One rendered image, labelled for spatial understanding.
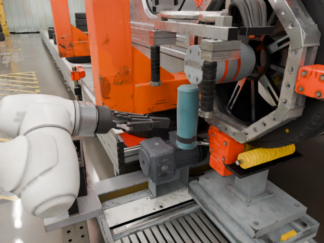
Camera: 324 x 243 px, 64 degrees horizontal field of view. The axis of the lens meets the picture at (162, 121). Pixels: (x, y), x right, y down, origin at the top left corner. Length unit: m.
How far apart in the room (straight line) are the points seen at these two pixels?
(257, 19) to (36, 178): 0.60
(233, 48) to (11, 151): 0.54
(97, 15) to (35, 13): 12.47
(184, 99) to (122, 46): 0.40
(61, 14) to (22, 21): 10.56
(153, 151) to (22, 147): 0.80
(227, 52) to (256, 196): 0.78
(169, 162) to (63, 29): 2.20
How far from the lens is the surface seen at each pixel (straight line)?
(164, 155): 1.22
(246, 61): 0.91
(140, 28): 2.12
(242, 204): 1.25
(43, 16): 13.64
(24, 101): 0.62
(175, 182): 1.55
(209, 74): 0.68
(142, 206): 1.42
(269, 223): 1.20
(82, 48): 3.14
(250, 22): 0.70
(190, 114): 1.01
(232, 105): 1.13
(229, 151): 1.02
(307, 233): 1.35
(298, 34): 0.76
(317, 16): 0.84
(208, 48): 0.67
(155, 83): 0.98
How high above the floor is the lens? 1.02
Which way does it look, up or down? 24 degrees down
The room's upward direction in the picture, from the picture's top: straight up
